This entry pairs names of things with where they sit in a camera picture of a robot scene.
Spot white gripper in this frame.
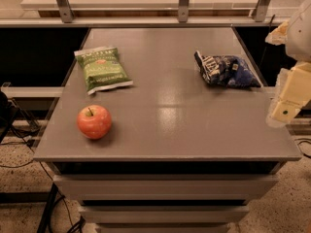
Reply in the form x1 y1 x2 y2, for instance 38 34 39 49
265 0 311 127

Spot blue chip bag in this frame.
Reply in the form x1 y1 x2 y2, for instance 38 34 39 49
194 50 260 88

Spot green jalapeno chip bag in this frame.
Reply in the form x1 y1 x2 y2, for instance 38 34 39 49
74 47 133 95

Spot red apple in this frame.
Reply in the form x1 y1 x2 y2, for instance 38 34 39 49
77 105 112 140

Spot black stand leg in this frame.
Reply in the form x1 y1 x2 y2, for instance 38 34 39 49
37 184 58 233

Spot metal bracket right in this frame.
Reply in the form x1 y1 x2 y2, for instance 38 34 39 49
252 0 271 22

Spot metal bracket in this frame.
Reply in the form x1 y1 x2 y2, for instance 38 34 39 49
178 0 190 22
252 0 271 22
56 0 74 23

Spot black cable right floor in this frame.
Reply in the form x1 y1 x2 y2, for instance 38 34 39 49
294 137 311 159

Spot metal bracket middle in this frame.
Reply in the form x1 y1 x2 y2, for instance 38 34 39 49
178 0 190 22

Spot metal bracket left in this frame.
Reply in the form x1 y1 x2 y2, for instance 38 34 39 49
56 0 74 23

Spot black floor cables left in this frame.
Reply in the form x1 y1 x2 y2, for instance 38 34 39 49
0 97 86 233

